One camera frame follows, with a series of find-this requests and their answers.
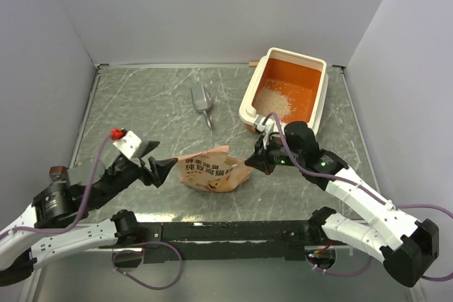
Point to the clean litter pile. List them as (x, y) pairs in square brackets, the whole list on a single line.
[(289, 102)]

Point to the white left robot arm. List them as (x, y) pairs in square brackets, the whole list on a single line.
[(51, 227)]

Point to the brown dustpan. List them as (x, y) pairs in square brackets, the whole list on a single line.
[(58, 173)]

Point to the pink cat litter bag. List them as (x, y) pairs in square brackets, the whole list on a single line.
[(214, 170)]

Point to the grey metal litter scoop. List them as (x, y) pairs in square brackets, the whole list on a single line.
[(202, 102)]

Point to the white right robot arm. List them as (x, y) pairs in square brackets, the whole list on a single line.
[(405, 245)]

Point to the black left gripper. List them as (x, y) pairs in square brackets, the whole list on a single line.
[(161, 168)]

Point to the black mounting base rail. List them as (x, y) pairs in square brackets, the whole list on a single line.
[(227, 240)]

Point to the orange and white litter box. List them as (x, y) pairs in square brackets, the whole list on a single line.
[(296, 69)]

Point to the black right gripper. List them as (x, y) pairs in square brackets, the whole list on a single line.
[(259, 162)]

